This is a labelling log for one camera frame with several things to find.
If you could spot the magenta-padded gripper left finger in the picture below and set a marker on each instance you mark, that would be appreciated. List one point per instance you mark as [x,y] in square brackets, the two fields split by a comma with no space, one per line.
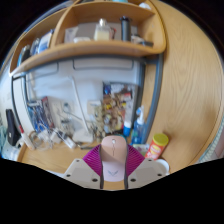
[78,171]

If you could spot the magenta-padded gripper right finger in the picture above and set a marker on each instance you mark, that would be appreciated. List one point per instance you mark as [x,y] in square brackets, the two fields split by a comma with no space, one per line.
[146,170]

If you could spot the pink computer mouse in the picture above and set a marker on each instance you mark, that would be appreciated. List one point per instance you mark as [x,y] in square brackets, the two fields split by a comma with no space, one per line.
[113,156]

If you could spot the pale green packet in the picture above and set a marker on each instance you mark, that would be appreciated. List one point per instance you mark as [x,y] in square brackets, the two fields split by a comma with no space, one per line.
[141,149]

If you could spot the red chips can yellow lid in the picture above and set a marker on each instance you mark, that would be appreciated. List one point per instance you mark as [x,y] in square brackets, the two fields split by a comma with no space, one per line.
[156,146]

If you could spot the white desk lamp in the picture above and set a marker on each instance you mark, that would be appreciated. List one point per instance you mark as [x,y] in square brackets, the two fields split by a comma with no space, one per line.
[83,136]

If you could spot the blue spray bottle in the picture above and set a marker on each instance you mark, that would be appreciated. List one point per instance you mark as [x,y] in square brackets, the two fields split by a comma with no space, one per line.
[138,130]

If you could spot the blue tube white cap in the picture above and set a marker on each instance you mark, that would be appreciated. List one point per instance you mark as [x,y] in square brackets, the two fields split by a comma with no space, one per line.
[127,129]

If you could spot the tan robot model figure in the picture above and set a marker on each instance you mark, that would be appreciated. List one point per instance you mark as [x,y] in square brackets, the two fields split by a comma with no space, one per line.
[99,120]

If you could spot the blue model kit box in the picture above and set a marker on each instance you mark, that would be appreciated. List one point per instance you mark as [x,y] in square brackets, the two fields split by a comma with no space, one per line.
[38,115]

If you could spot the striped cloth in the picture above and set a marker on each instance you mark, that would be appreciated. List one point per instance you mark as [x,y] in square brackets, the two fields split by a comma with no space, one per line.
[213,145]

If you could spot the black bag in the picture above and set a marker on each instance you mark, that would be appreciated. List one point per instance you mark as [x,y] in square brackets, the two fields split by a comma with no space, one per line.
[12,128]

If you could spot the colourful model kit box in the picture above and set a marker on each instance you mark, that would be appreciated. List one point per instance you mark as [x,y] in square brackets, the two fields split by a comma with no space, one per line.
[128,93]

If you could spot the wooden shelf unit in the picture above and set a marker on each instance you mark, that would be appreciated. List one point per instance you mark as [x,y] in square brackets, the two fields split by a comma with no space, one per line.
[100,48]

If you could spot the grey metal frame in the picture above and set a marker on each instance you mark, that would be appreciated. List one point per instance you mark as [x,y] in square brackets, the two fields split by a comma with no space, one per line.
[152,100]

